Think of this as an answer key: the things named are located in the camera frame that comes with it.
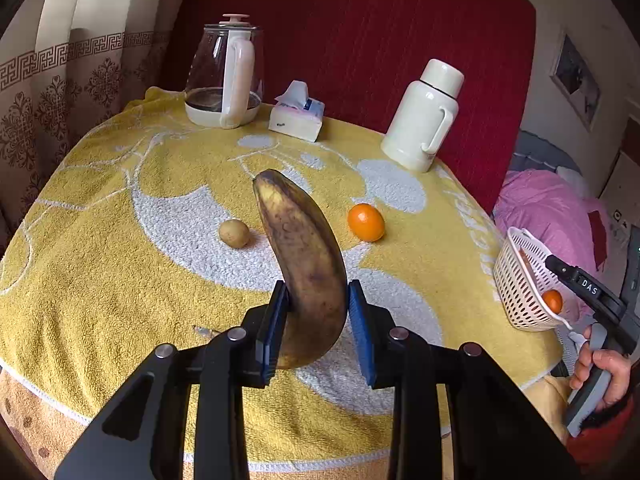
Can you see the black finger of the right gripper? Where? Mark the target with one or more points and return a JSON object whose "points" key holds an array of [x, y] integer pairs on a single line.
{"points": [[562, 270]]}

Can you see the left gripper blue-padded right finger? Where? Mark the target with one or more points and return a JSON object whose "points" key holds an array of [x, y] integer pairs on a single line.
{"points": [[496, 433]]}

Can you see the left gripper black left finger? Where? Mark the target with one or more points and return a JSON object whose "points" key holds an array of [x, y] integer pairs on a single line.
{"points": [[140, 433]]}

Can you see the orange mandarin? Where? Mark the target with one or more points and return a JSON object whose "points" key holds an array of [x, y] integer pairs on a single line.
{"points": [[554, 300], [366, 223]]}

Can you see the white plastic basket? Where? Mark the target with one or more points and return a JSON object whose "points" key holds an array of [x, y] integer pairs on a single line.
{"points": [[520, 295]]}

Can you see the overripe brown banana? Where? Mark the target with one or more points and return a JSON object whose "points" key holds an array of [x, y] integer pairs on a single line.
{"points": [[312, 266]]}

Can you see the orange plastic snack bag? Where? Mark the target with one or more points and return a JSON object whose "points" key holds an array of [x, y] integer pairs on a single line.
{"points": [[526, 262]]}

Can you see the person's right hand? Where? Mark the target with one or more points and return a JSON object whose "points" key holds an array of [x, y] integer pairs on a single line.
{"points": [[609, 360]]}

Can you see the red cloth on duvet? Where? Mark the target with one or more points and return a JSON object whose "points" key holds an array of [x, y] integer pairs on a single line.
{"points": [[599, 235]]}

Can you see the pink polka-dot duvet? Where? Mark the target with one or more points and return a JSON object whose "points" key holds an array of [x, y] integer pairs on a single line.
{"points": [[545, 205]]}

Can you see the white pillow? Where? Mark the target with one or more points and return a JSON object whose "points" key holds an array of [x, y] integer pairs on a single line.
{"points": [[575, 180]]}

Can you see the cream wardrobe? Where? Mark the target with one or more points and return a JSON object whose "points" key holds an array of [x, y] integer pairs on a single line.
{"points": [[621, 191]]}

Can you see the grey bed headboard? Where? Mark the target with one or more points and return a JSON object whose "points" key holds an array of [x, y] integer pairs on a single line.
{"points": [[534, 152]]}

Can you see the small brown potato-like fruit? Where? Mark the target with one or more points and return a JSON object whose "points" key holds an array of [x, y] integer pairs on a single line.
{"points": [[234, 233]]}

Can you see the yellow and white towel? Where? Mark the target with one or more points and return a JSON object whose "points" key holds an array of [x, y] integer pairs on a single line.
{"points": [[120, 253]]}

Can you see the orange mandarin behind banana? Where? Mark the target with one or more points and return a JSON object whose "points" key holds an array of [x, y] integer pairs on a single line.
{"points": [[366, 223]]}

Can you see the cream thermos flask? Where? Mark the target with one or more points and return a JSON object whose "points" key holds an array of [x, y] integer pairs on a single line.
{"points": [[424, 117]]}

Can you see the white tissue pack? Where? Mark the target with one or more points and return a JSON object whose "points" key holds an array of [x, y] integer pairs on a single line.
{"points": [[296, 114]]}

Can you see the red fabric headboard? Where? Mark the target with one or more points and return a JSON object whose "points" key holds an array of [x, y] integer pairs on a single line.
{"points": [[358, 57]]}

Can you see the glass electric kettle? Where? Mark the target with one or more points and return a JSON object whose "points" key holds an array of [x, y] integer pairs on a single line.
{"points": [[226, 83]]}

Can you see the beige patterned curtain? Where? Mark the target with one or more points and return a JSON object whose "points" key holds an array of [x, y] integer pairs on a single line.
{"points": [[67, 66]]}

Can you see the framed wall picture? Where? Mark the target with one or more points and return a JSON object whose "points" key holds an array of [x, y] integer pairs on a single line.
{"points": [[572, 75]]}

